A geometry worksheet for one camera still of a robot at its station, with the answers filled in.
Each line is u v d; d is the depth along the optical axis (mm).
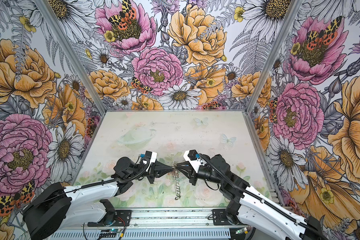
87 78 1015
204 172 589
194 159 567
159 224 735
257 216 583
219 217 742
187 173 610
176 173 639
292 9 728
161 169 637
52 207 420
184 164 641
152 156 586
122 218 730
